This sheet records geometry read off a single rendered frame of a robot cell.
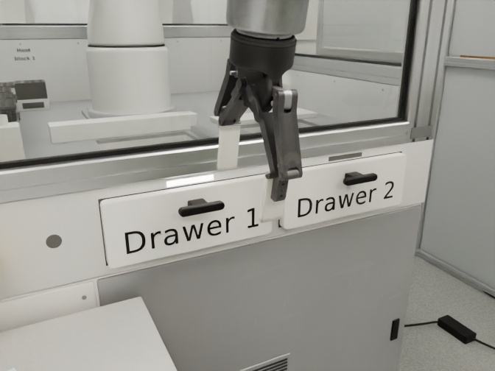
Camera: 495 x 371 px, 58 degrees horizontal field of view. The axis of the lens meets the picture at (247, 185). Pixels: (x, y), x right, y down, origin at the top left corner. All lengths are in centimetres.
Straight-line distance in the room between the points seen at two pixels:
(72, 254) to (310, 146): 44
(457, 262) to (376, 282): 142
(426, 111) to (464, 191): 137
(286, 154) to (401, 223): 60
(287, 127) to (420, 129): 55
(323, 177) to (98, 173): 40
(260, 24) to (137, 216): 36
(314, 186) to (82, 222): 41
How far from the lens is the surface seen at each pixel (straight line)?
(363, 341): 115
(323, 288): 98
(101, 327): 71
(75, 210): 70
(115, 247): 72
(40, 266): 74
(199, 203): 70
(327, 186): 85
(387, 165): 93
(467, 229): 238
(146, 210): 71
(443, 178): 241
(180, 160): 71
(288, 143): 49
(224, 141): 63
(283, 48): 51
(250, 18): 49
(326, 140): 84
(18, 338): 74
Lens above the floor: 117
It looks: 20 degrees down
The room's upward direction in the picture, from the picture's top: straight up
